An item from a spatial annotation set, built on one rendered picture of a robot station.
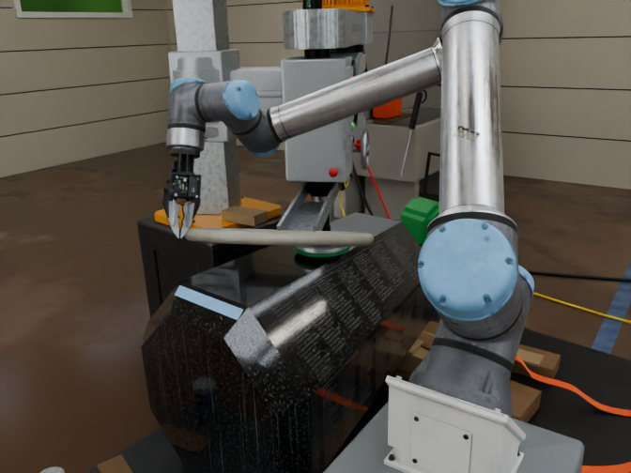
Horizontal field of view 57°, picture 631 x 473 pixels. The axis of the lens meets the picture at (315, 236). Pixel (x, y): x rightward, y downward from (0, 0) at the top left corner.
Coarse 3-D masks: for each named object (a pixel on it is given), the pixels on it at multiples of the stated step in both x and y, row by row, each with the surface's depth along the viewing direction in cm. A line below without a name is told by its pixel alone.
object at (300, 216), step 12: (300, 192) 203; (336, 192) 212; (300, 204) 203; (312, 204) 204; (324, 204) 190; (288, 216) 184; (300, 216) 193; (312, 216) 192; (324, 216) 185; (288, 228) 182; (300, 228) 182; (312, 228) 182
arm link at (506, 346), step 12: (528, 276) 107; (528, 288) 107; (528, 300) 107; (528, 312) 108; (444, 324) 107; (516, 324) 101; (444, 336) 106; (456, 336) 104; (504, 336) 101; (516, 336) 104; (492, 348) 102; (504, 348) 102; (516, 348) 105
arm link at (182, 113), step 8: (176, 80) 137; (184, 80) 137; (192, 80) 137; (200, 80) 138; (176, 88) 137; (184, 88) 136; (192, 88) 136; (176, 96) 137; (184, 96) 136; (192, 96) 135; (176, 104) 137; (184, 104) 136; (192, 104) 135; (168, 112) 140; (176, 112) 137; (184, 112) 136; (192, 112) 136; (168, 120) 138; (176, 120) 136; (184, 120) 136; (192, 120) 137; (200, 120) 138; (168, 128) 138; (192, 128) 137; (200, 128) 138
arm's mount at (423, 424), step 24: (408, 384) 102; (408, 408) 103; (432, 408) 100; (456, 408) 97; (480, 408) 95; (408, 432) 105; (432, 432) 101; (456, 432) 98; (480, 432) 96; (504, 432) 95; (408, 456) 107; (432, 456) 103; (456, 456) 100; (480, 456) 98; (504, 456) 98
